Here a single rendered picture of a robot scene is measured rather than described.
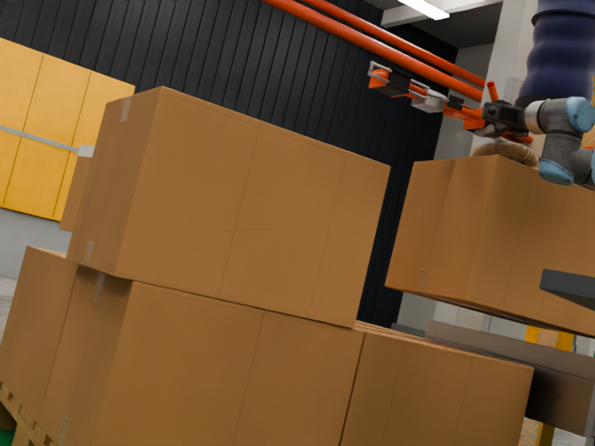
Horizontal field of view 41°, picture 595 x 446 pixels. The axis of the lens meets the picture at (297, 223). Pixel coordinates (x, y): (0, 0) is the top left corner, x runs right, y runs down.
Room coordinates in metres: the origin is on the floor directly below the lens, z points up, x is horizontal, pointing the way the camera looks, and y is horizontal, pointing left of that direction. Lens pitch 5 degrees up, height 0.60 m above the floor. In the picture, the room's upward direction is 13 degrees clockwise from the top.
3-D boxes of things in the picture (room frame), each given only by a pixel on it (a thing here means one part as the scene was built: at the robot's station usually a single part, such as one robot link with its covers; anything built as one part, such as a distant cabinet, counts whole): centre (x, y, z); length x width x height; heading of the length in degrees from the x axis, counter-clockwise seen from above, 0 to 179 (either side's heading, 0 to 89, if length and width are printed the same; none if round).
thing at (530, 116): (2.08, -0.57, 1.20); 0.09 x 0.05 x 0.10; 120
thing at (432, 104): (2.17, -0.28, 1.20); 0.07 x 0.07 x 0.04; 29
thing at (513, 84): (3.59, -0.88, 1.62); 0.20 x 0.05 x 0.30; 120
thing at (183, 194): (1.91, 0.17, 0.74); 0.60 x 0.40 x 0.40; 119
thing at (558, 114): (2.01, -0.61, 1.20); 0.12 x 0.09 x 0.10; 30
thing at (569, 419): (2.43, -0.70, 0.47); 0.70 x 0.03 x 0.15; 30
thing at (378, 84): (2.11, -0.16, 1.21); 0.08 x 0.07 x 0.05; 119
